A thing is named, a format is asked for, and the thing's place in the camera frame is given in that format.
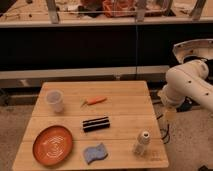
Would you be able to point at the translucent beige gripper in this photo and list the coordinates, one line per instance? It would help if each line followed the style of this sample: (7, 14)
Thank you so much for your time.
(169, 113)

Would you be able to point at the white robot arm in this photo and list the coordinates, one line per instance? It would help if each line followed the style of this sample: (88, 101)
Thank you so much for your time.
(186, 80)

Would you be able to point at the small white plastic bottle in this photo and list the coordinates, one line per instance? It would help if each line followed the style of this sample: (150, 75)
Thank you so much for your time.
(142, 143)

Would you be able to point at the black striped rectangular block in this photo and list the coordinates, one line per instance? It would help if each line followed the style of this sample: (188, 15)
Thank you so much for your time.
(96, 124)

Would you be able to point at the blue sponge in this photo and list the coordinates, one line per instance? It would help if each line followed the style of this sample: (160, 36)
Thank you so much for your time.
(95, 153)

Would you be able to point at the wooden table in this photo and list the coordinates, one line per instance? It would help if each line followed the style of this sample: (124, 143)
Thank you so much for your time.
(112, 123)

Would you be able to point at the orange crate in background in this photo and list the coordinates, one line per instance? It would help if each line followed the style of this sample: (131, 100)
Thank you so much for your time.
(118, 8)

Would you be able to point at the orange ridged plate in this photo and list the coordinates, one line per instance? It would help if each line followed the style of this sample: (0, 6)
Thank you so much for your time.
(52, 145)

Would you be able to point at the orange handled tool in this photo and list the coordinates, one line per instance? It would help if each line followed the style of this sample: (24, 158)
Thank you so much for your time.
(94, 100)

